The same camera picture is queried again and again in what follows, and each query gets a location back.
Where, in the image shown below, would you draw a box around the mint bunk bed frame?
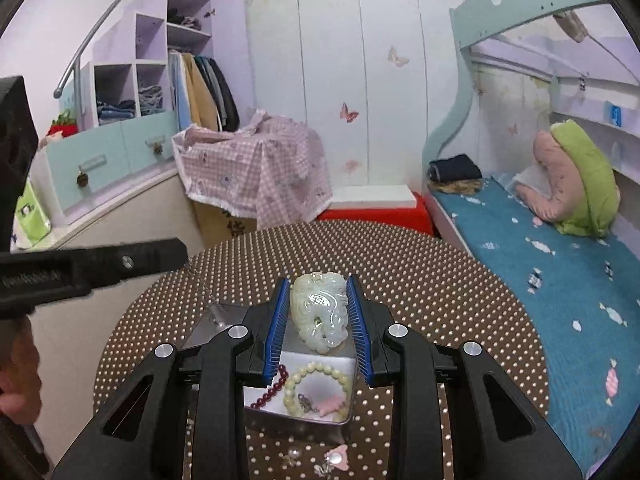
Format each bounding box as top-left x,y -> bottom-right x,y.
422,0 -> 640,476

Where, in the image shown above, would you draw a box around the red strawberry plush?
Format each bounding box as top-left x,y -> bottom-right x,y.
46,112 -> 78,138

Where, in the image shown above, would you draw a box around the white wardrobe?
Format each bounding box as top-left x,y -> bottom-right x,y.
245,0 -> 473,196

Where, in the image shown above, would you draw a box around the silver necklace chain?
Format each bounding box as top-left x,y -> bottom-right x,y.
187,262 -> 226,326

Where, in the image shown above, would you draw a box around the green and white bag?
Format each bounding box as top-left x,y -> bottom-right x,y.
14,182 -> 51,251

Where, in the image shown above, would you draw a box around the folded dark clothes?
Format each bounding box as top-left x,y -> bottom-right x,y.
427,154 -> 483,183

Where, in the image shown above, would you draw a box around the white pillow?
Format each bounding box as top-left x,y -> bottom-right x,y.
512,165 -> 551,196

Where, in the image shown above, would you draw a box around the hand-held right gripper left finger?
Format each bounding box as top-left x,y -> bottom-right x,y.
50,276 -> 292,480

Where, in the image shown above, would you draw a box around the folded jeans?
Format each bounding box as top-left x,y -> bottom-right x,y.
96,85 -> 166,126

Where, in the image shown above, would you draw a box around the pink bow charm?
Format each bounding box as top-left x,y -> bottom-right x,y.
325,444 -> 351,471

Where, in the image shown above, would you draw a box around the pink checked cloth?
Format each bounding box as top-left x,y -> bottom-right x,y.
171,108 -> 333,223

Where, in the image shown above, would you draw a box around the white board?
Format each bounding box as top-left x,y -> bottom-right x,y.
327,185 -> 418,210

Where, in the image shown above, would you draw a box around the green and pink quilt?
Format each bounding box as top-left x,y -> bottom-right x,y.
515,120 -> 621,238

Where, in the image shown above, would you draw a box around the person's left hand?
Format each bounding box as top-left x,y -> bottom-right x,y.
0,317 -> 43,426

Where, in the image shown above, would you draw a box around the silver handrail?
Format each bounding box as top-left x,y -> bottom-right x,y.
54,0 -> 216,101

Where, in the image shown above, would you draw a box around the row of hanging clothes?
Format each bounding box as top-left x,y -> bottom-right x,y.
167,50 -> 241,133

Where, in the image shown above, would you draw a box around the blue candy-print mattress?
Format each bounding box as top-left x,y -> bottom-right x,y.
430,180 -> 640,461

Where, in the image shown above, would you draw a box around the brown fringed scarf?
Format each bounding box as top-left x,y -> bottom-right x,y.
435,180 -> 483,195

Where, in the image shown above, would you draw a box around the pale green bead bracelet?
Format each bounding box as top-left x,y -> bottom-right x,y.
283,362 -> 355,423

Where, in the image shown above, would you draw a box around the mint drawer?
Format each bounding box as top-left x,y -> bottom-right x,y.
122,110 -> 178,176
45,127 -> 126,216

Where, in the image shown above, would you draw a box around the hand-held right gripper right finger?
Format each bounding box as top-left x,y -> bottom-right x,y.
346,274 -> 583,480

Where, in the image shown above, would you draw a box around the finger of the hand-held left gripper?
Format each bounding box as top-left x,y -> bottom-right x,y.
0,239 -> 189,319

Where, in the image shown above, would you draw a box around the dark red bead bracelet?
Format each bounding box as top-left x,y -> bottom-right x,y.
264,364 -> 291,403

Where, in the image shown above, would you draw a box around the pale green jade pendant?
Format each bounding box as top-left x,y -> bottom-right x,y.
290,271 -> 349,356

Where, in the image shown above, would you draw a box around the lilac shelf unit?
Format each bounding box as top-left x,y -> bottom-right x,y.
59,0 -> 216,131

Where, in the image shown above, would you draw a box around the cardboard box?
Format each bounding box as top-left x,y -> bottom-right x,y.
192,200 -> 261,241

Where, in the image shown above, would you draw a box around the grey folded clothes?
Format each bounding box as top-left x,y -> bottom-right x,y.
167,7 -> 203,31

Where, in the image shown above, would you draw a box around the round brown polka-dot table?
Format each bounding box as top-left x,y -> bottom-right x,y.
92,224 -> 551,480

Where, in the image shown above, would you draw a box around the person's left forearm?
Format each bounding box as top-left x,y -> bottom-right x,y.
0,412 -> 53,480

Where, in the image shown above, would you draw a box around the grey metal tin box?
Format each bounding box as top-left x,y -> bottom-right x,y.
180,302 -> 358,428

